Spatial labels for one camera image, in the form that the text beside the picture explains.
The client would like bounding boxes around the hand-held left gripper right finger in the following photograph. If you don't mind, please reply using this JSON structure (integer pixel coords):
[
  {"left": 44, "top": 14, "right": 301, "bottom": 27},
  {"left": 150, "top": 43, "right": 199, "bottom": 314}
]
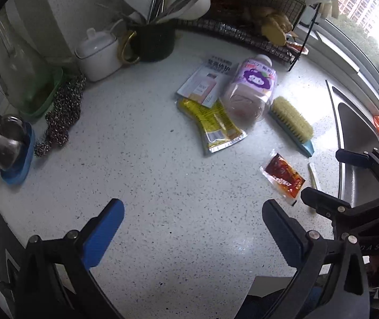
[{"left": 259, "top": 199, "right": 369, "bottom": 319}]

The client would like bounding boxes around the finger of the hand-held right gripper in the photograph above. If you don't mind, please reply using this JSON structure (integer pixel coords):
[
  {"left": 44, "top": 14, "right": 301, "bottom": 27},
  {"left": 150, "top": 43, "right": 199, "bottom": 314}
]
[
  {"left": 301, "top": 187, "right": 355, "bottom": 222},
  {"left": 336, "top": 148, "right": 379, "bottom": 195}
]

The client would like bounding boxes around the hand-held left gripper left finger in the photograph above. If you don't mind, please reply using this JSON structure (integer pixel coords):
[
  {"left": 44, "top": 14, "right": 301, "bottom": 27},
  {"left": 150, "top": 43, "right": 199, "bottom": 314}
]
[{"left": 0, "top": 198, "right": 125, "bottom": 319}]

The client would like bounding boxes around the white plastic spoon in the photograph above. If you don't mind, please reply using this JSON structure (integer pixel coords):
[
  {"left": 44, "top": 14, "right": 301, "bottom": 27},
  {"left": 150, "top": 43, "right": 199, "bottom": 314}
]
[{"left": 308, "top": 162, "right": 319, "bottom": 215}]

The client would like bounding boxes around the red sauce packet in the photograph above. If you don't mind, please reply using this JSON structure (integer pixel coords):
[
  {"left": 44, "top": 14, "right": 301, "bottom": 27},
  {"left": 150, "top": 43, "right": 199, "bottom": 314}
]
[{"left": 260, "top": 152, "right": 306, "bottom": 207}]

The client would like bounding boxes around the plastic bottle with purple label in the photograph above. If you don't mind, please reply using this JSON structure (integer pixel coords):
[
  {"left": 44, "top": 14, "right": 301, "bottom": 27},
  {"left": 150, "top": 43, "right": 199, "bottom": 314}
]
[{"left": 219, "top": 54, "right": 278, "bottom": 130}]

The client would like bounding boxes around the yellow foil packet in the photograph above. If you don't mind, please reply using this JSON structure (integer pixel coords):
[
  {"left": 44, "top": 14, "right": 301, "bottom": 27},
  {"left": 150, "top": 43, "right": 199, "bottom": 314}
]
[{"left": 177, "top": 96, "right": 248, "bottom": 156}]

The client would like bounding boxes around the white and pink sachet packet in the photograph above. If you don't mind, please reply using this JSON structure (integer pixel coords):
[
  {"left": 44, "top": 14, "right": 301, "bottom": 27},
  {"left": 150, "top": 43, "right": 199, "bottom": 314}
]
[{"left": 176, "top": 58, "right": 233, "bottom": 108}]

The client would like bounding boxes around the stainless steel sink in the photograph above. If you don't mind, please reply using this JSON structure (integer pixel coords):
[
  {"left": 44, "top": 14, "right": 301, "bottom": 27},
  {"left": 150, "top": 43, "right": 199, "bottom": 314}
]
[{"left": 326, "top": 79, "right": 379, "bottom": 207}]

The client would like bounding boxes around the yellow bristle scrub brush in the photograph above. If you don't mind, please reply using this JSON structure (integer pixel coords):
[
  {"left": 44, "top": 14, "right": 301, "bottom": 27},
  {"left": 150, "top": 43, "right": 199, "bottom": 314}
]
[{"left": 268, "top": 96, "right": 315, "bottom": 158}]

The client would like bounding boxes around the steel wool scourer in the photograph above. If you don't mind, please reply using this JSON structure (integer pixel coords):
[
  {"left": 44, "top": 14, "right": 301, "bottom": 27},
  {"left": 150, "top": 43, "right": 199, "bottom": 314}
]
[
  {"left": 34, "top": 120, "right": 72, "bottom": 157},
  {"left": 45, "top": 73, "right": 87, "bottom": 128}
]

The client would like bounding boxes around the blue plastic dish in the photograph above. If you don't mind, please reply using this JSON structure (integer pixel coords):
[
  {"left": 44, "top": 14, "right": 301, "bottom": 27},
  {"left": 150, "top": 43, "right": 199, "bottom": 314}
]
[{"left": 1, "top": 121, "right": 36, "bottom": 186}]

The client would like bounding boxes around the red seasoning packet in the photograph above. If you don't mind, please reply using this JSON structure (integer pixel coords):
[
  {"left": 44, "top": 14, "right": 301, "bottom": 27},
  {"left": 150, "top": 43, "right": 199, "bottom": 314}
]
[{"left": 288, "top": 42, "right": 309, "bottom": 55}]

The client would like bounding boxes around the green plastic tray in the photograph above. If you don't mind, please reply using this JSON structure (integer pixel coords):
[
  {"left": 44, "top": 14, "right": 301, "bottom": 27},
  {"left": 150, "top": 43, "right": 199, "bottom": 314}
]
[{"left": 18, "top": 67, "right": 64, "bottom": 119}]

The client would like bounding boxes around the ginger piece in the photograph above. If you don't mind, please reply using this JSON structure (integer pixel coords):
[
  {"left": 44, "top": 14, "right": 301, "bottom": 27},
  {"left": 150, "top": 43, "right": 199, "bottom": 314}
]
[
  {"left": 263, "top": 20, "right": 287, "bottom": 46},
  {"left": 249, "top": 6, "right": 293, "bottom": 30}
]

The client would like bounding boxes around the white ceramic lidded jar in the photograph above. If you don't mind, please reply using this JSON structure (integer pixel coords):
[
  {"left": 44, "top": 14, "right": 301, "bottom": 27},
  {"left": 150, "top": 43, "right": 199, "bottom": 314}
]
[{"left": 74, "top": 27, "right": 123, "bottom": 82}]

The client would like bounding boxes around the large glass jar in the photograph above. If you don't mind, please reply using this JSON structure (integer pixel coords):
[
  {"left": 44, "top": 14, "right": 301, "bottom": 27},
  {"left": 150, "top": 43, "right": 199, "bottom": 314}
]
[{"left": 0, "top": 16, "right": 48, "bottom": 107}]

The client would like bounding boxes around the black utensil holder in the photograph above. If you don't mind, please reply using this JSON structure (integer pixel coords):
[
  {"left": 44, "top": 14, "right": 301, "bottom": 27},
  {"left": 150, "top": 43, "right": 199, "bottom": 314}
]
[{"left": 118, "top": 22, "right": 177, "bottom": 65}]

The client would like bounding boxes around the dark red bag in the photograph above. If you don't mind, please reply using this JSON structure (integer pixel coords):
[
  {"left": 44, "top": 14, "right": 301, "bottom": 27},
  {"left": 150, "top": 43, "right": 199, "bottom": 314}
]
[{"left": 209, "top": 0, "right": 253, "bottom": 20}]

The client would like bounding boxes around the white window frame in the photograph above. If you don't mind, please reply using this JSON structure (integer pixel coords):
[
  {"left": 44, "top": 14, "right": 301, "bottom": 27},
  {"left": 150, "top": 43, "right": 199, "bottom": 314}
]
[{"left": 304, "top": 0, "right": 379, "bottom": 90}]

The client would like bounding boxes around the black wire rack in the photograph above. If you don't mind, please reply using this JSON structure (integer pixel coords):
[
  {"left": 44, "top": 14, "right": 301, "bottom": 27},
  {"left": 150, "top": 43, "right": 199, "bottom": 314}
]
[{"left": 173, "top": 0, "right": 321, "bottom": 72}]

